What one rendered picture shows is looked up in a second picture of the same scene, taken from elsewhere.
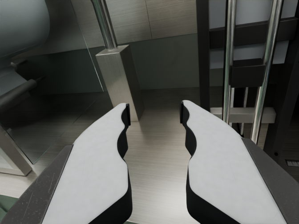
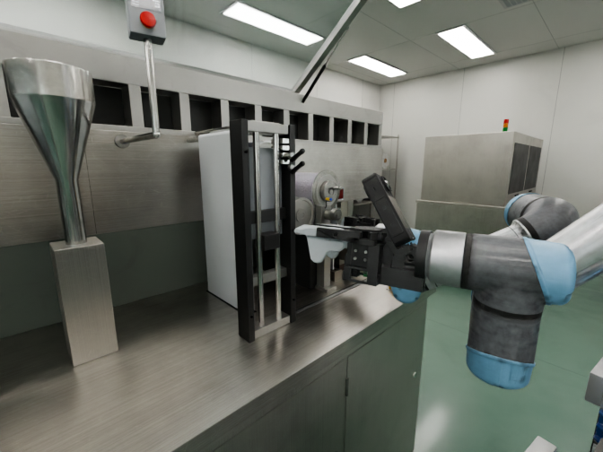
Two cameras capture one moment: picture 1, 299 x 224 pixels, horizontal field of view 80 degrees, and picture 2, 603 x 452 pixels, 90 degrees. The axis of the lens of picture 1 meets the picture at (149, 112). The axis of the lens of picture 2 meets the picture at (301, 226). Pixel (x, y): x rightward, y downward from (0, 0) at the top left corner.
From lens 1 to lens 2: 0.49 m
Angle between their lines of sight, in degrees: 64
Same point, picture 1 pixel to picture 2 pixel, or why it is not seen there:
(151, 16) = (97, 204)
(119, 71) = (97, 271)
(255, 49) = (267, 225)
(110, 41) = (81, 230)
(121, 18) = (39, 204)
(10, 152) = not seen: outside the picture
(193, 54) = (157, 251)
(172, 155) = (211, 351)
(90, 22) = not seen: outside the picture
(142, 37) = not seen: hidden behind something
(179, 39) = (139, 233)
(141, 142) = (156, 363)
